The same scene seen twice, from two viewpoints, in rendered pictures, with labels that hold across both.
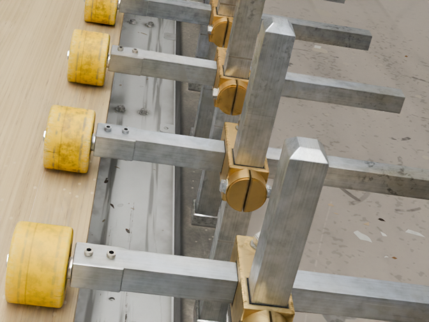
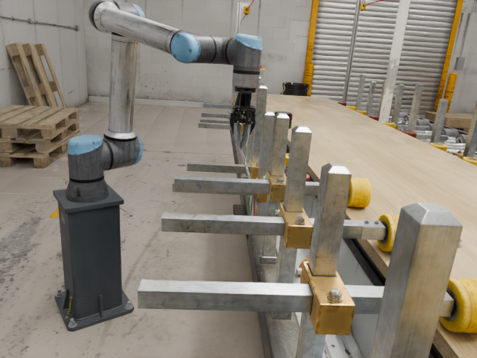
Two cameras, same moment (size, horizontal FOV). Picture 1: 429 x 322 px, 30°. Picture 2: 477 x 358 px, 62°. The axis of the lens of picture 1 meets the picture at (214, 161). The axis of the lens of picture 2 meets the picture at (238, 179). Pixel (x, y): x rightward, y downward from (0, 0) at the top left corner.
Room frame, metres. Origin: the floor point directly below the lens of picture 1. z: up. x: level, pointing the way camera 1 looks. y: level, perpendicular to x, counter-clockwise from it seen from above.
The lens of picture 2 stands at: (1.66, -0.10, 1.29)
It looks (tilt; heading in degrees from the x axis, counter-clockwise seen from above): 18 degrees down; 184
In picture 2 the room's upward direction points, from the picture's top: 4 degrees clockwise
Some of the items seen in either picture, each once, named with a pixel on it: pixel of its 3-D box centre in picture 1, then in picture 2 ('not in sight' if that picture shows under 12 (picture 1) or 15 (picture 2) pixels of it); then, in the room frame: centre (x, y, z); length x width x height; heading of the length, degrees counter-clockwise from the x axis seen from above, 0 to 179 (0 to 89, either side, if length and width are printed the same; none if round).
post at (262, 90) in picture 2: not in sight; (257, 146); (0.11, -0.15, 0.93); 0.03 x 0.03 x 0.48; 8
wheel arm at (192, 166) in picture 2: not in sight; (242, 169); (0.16, -0.20, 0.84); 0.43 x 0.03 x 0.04; 98
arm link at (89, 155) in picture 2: not in sight; (87, 155); (-0.01, -0.92, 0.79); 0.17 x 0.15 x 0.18; 145
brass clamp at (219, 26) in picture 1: (223, 20); not in sight; (1.37, 0.04, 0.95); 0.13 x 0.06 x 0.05; 8
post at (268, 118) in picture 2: not in sight; (262, 181); (0.36, -0.11, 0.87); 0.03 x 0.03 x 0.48; 8
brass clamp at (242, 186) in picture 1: (242, 166); (293, 223); (0.88, -0.04, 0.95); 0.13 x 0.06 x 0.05; 8
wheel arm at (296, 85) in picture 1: (247, 76); (309, 296); (1.14, -0.02, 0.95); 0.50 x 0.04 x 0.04; 98
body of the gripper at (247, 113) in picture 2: not in sight; (244, 106); (0.30, -0.20, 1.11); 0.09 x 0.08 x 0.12; 8
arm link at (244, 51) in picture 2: not in sight; (246, 54); (0.29, -0.20, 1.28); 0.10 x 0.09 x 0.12; 55
